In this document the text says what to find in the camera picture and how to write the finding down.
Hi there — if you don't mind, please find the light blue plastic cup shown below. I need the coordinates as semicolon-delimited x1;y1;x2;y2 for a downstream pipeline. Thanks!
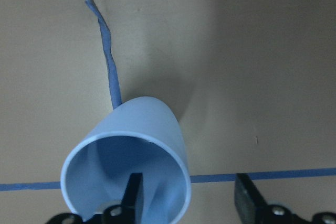
60;97;191;223

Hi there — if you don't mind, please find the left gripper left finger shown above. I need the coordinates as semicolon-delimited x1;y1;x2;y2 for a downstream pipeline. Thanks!
121;173;143;223

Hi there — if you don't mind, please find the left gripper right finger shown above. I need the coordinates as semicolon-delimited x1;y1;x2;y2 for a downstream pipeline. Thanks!
234;173;268;224

